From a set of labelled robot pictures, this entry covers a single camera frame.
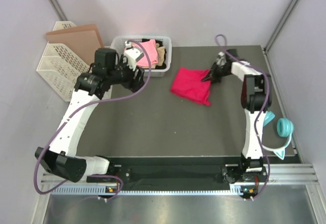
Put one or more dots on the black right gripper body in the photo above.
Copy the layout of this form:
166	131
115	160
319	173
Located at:
218	73

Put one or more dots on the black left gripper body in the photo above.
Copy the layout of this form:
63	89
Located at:
124	75

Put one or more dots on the red t shirt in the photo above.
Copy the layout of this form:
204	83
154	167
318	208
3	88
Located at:
188	84

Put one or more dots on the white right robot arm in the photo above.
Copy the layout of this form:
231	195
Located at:
255	99

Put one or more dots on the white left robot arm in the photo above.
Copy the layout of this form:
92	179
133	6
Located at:
59	157

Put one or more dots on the white plastic laundry basket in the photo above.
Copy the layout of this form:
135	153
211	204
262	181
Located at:
118	44

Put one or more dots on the light pink t shirt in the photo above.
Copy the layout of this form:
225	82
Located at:
150	47

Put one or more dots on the tan t shirt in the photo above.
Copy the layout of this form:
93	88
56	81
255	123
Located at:
161	50

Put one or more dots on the brown cardboard folder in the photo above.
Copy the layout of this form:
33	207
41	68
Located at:
83	40

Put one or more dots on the cream mesh file organizer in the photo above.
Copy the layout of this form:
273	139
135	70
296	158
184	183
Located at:
59	66

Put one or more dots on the teal cat ear headphones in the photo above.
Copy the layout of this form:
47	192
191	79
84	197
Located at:
285	129

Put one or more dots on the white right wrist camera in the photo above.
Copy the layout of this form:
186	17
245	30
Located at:
221	59

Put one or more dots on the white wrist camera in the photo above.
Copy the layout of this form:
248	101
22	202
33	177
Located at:
133	55
221	59

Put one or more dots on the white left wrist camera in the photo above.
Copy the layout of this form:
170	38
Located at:
133	55

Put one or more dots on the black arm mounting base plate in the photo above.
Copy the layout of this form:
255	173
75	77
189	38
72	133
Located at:
186	173

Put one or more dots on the white slotted cable duct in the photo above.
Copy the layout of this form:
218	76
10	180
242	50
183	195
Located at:
108	189

